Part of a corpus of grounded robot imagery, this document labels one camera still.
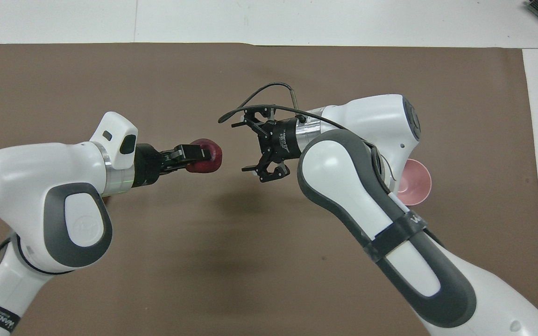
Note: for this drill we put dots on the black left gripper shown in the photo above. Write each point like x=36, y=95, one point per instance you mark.
x=147, y=163

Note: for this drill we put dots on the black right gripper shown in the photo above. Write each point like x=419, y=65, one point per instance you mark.
x=282, y=139

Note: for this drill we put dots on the dark red apple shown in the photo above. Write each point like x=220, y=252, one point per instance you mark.
x=210, y=165

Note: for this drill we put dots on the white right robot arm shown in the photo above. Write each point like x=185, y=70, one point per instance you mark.
x=343, y=186

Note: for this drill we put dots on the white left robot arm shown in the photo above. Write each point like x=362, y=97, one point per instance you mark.
x=40, y=177

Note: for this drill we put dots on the pink bowl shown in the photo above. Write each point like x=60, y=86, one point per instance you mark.
x=416, y=184

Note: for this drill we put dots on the brown table mat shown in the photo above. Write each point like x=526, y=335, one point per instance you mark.
x=250, y=261

